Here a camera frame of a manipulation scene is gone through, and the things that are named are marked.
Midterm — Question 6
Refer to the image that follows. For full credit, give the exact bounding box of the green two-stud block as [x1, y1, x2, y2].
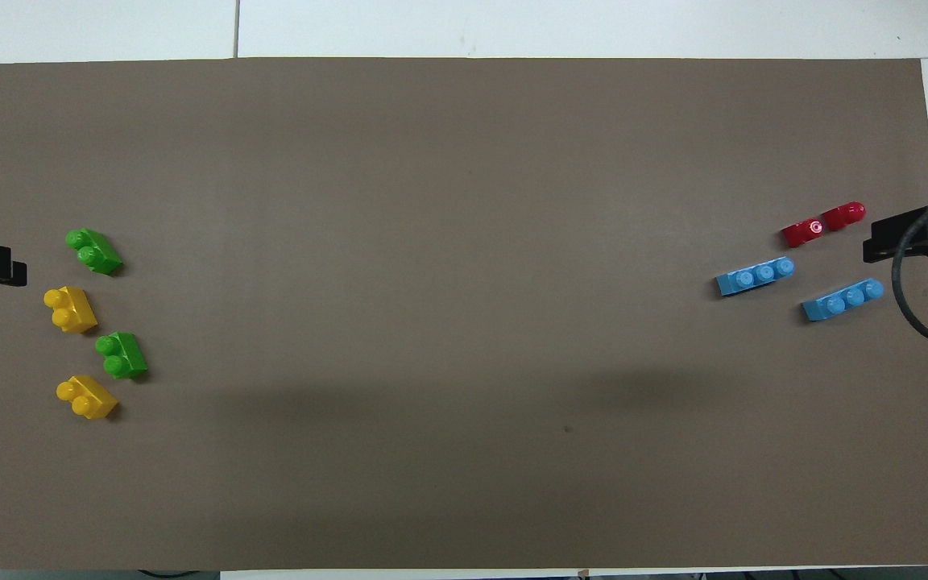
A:
[95, 331, 149, 380]
[64, 228, 124, 276]

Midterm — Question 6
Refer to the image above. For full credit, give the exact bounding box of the blue three-stud block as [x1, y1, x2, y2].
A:
[801, 279, 885, 323]
[715, 256, 796, 297]

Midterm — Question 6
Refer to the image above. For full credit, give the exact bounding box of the small red rounded block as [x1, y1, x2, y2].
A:
[781, 217, 826, 249]
[822, 201, 867, 233]

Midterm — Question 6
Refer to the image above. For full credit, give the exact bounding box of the yellow two-stud block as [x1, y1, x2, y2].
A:
[43, 288, 99, 334]
[56, 375, 119, 421]

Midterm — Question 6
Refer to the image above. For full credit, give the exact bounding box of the brown table mat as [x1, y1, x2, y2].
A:
[0, 56, 928, 573]

